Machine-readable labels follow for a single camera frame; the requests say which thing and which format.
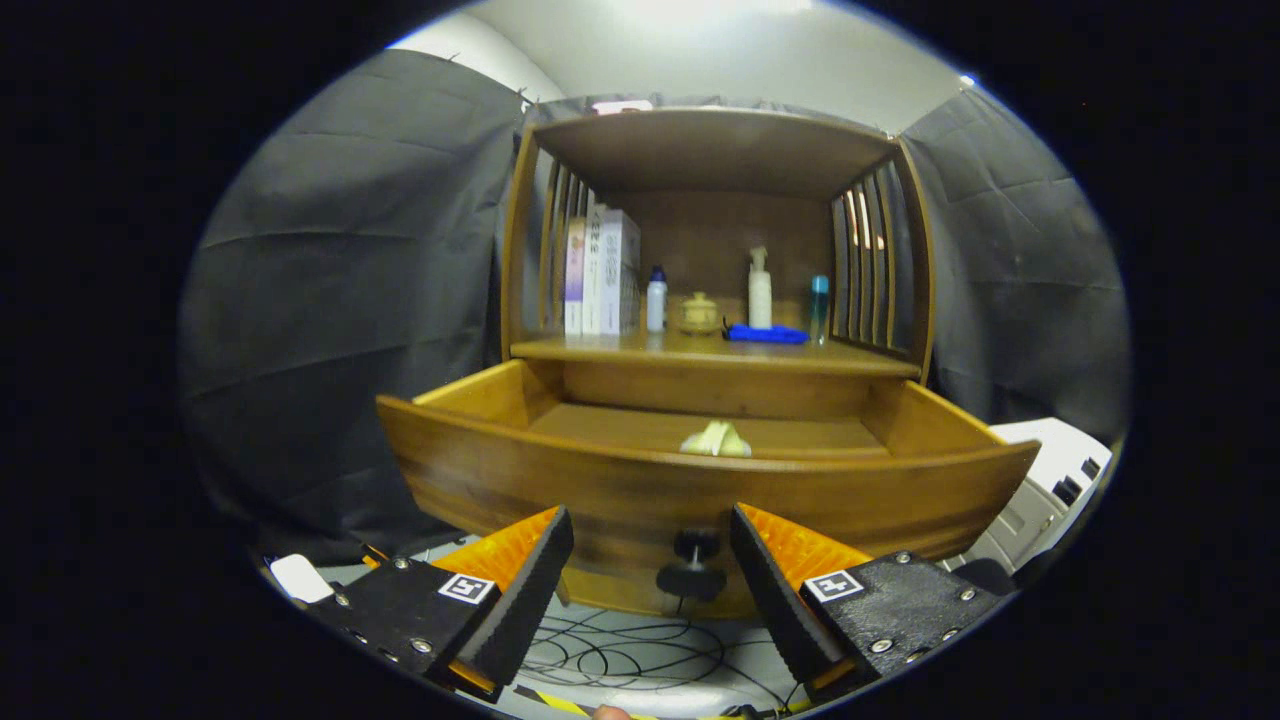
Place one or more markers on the purple spine book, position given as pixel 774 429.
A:
pixel 574 270

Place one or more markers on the clear bottle with teal cap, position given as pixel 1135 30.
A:
pixel 819 305

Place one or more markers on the white floor device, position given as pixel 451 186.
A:
pixel 300 578

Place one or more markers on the wooden drawer with black knob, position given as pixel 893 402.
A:
pixel 620 490

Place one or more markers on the brown wooden cabinet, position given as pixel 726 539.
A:
pixel 720 230

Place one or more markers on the white spine book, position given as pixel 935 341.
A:
pixel 593 270

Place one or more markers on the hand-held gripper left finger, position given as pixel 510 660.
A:
pixel 525 600

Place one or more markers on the white pump bottle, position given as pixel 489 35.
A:
pixel 760 300

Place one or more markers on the yellow-green lidded teacup with saucer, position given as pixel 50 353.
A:
pixel 699 315

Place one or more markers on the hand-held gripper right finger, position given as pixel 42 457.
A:
pixel 778 600

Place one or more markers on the yellow black striped tape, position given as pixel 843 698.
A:
pixel 560 703

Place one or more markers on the white bottle with blue cap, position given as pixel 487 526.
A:
pixel 656 305

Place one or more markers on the white patterned cover book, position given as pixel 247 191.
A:
pixel 620 260

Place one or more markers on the wooden countertop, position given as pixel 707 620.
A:
pixel 690 352

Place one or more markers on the blue folded cloth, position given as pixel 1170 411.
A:
pixel 770 334

